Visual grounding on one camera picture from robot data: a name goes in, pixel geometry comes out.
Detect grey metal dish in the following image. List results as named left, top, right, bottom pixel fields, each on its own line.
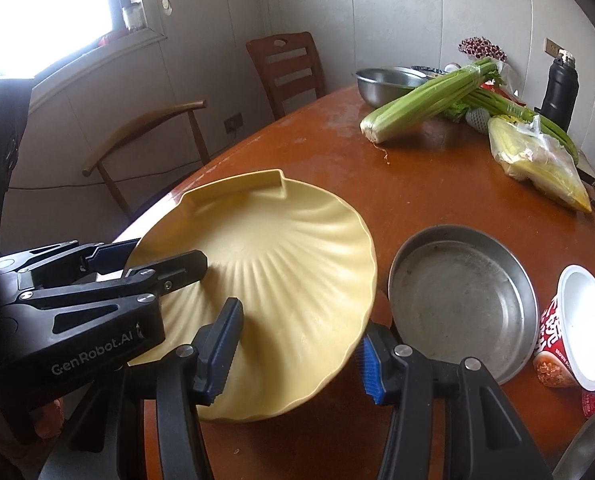
left=552, top=410, right=595, bottom=480

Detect red and white bouquet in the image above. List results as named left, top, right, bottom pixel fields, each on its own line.
left=458, top=36, right=507, bottom=63

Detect wooden curved-back chair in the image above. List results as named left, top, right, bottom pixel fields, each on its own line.
left=82, top=100, right=212, bottom=211

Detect yellow shell-shaped plate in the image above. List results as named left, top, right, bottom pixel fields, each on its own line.
left=126, top=168, right=379, bottom=423

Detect person's left hand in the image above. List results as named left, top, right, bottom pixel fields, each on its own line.
left=30, top=399, right=67, bottom=441

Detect steel plate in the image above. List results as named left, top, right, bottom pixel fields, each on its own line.
left=387, top=224, right=539, bottom=386

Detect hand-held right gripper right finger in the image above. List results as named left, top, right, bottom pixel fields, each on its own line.
left=360, top=321, right=553, bottom=480

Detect wooden slat-back chair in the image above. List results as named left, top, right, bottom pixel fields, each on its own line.
left=246, top=31, right=327, bottom=122

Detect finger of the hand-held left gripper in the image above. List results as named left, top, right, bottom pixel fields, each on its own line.
left=82, top=238, right=143, bottom=276
left=122, top=249, right=209, bottom=306

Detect steel bowl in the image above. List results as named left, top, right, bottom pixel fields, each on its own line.
left=355, top=66, right=431, bottom=108

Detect small jar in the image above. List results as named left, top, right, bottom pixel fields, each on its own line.
left=122, top=4, right=145, bottom=31

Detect celery bunch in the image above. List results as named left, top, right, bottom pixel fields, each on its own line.
left=360, top=57, right=503, bottom=145

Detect white plastic bag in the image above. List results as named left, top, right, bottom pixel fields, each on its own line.
left=497, top=62, right=523, bottom=96

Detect green vegetable stalks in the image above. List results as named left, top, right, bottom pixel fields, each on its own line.
left=465, top=87, right=581, bottom=166

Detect person's left forearm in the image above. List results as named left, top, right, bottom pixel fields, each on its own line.
left=0, top=395, right=65, bottom=480

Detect window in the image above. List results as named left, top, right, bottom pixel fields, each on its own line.
left=0, top=0, right=143, bottom=86

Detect black thermos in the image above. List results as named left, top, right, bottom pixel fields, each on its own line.
left=541, top=49, right=579, bottom=133

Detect yellow food in plastic bag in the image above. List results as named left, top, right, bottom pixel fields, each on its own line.
left=487, top=115, right=593, bottom=215

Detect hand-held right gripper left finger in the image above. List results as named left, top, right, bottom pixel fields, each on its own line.
left=67, top=297, right=245, bottom=480

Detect red packet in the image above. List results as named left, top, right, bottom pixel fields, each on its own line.
left=480, top=82, right=521, bottom=98

